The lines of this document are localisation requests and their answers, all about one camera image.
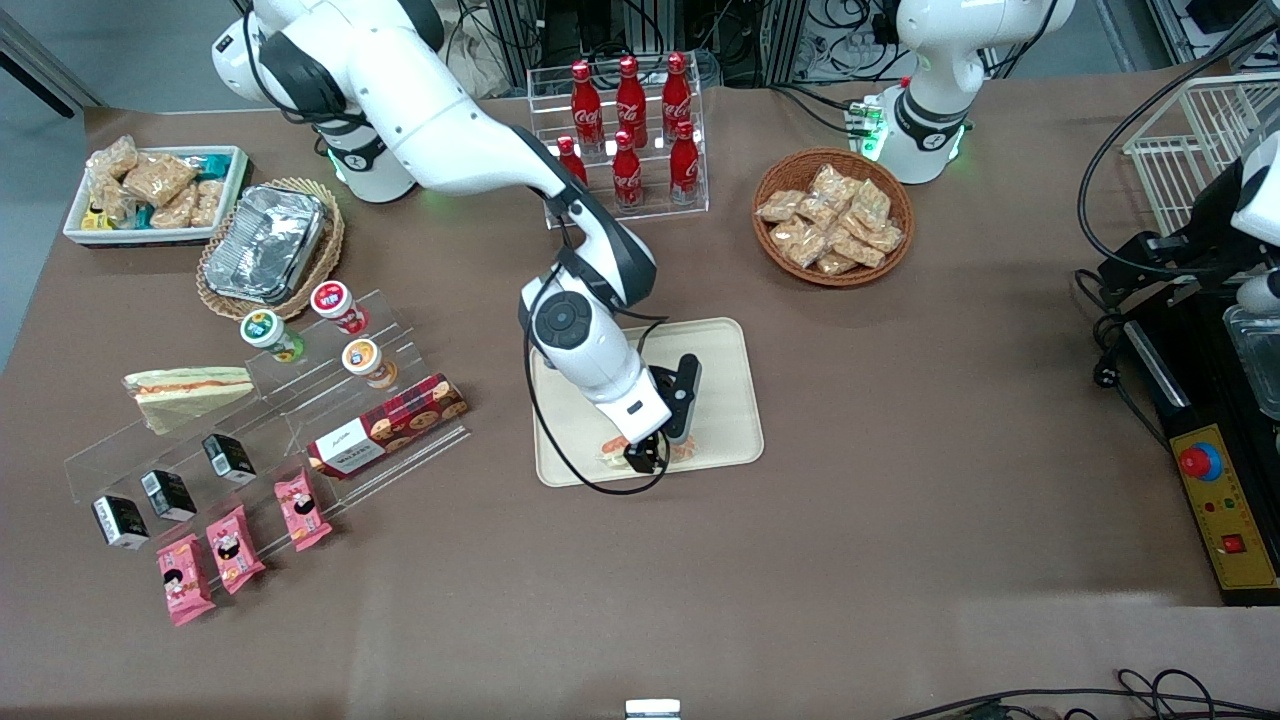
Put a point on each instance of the clear acrylic stepped stand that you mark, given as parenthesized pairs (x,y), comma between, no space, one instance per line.
(300,400)

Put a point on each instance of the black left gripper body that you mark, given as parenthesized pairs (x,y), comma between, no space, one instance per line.
(1203,243)

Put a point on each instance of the triangle sandwich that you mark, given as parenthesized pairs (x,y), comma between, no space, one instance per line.
(610,452)
(190,395)

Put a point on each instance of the beige crumpled cloth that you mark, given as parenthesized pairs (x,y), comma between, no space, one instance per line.
(482,70)

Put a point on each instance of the small yellow snack pack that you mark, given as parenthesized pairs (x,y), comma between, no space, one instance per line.
(95,220)

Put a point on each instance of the beige plastic tray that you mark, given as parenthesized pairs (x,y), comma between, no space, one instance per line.
(725,400)

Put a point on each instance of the black yellow control box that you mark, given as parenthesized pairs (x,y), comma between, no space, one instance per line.
(1235,520)

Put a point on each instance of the round brown wicker basket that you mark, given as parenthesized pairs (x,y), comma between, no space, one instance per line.
(785,170)

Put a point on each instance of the red plaid cookie box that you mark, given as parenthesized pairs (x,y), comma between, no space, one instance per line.
(400,425)

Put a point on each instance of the aluminium foil container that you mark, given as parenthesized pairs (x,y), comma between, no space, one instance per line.
(265,245)

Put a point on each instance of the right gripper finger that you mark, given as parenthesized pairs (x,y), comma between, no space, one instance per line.
(657,446)
(642,464)

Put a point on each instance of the red cola bottle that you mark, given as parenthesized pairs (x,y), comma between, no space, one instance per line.
(685,170)
(676,95)
(631,100)
(572,160)
(586,105)
(627,180)

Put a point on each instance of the small black carton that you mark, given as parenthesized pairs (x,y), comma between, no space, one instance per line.
(168,495)
(230,460)
(120,522)

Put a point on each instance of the clear plastic container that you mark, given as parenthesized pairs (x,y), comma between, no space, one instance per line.
(1258,360)

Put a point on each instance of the grey metal bar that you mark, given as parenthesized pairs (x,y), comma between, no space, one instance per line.
(45,65)

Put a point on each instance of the red lid cup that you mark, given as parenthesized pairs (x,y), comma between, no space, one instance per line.
(332,298)

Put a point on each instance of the teal snack pack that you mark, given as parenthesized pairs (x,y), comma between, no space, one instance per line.
(144,217)
(212,163)

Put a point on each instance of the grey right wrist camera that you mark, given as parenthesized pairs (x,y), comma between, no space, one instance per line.
(686,395)

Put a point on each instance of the pink snack packet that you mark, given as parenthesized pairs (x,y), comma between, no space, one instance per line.
(236,550)
(186,580)
(303,510)

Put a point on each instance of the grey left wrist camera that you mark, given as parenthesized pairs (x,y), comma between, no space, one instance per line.
(1262,292)

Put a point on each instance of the red emergency stop button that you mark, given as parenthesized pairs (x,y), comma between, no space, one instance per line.
(1200,461)

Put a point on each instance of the clear bag brown snack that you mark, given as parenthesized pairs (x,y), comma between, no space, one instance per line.
(175,210)
(208,202)
(115,158)
(115,200)
(158,178)

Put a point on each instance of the green lid cup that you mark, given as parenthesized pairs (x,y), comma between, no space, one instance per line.
(262,328)

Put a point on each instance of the aluminium frame rack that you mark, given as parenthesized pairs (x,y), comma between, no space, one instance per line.
(520,30)

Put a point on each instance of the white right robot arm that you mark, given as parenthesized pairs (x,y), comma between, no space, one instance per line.
(450,140)

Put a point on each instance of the white rectangular snack bin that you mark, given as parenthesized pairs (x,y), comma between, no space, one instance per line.
(140,238)

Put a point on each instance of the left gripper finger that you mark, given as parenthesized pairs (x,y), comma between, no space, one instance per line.
(1135,280)
(1168,248)

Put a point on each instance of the orange lid cup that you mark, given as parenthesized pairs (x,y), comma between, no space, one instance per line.
(362,357)

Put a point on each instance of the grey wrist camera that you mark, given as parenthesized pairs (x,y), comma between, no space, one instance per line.
(1262,292)
(686,395)

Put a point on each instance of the clear bag cracker snack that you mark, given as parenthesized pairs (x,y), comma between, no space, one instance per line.
(871,203)
(817,212)
(837,264)
(800,243)
(780,206)
(884,238)
(833,182)
(857,249)

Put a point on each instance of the clear acrylic bottle rack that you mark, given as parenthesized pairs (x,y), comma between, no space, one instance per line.
(655,216)

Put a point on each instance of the small white device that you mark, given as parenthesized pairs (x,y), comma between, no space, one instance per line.
(652,710)

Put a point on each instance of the flat wicker basket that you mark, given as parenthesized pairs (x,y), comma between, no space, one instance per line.
(336,235)

